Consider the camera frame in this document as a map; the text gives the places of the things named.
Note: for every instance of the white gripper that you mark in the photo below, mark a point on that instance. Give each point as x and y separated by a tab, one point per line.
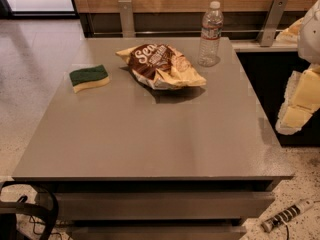
310	34

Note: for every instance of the clear plastic water bottle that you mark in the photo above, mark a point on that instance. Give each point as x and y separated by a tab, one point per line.
211	31

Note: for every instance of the brown yellow chip bag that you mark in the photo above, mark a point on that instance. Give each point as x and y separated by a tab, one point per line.
161	67

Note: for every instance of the white power strip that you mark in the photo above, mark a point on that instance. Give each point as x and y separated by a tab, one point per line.
287	215

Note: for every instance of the grey upper drawer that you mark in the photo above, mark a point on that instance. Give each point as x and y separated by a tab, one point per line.
157	206

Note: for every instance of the grey drawer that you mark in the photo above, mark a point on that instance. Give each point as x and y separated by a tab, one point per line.
159	233
157	206

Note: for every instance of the green yellow sponge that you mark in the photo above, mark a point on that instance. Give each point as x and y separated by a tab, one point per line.
87	78

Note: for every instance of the grey lower drawer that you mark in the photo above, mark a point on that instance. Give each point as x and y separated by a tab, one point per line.
159	233

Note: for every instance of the right metal bracket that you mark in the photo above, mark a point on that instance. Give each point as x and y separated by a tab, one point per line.
266	35

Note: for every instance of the metal bracket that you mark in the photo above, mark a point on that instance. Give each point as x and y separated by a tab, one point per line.
266	35
126	18

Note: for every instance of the left metal bracket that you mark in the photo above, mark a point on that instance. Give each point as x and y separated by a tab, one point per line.
126	18

